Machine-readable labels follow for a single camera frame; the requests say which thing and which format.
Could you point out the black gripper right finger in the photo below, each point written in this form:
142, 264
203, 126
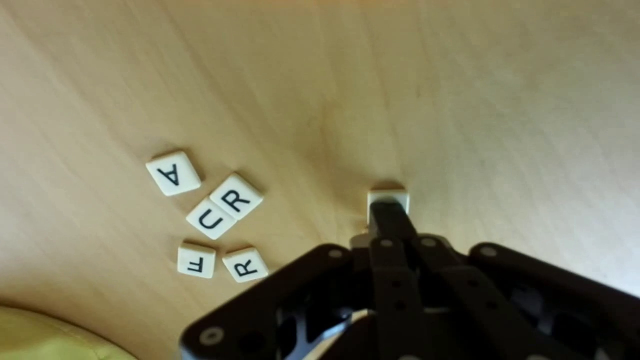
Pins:
480, 306

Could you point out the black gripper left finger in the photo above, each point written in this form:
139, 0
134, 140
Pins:
393, 292

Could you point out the white letter R tile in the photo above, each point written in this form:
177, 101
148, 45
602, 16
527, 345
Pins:
245, 264
236, 198

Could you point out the white letter F tile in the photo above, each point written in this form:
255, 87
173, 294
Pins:
196, 261

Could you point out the white letter A tile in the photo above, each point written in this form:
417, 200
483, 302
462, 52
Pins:
173, 173

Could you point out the yellow plastic bowl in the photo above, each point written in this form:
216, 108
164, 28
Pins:
53, 341

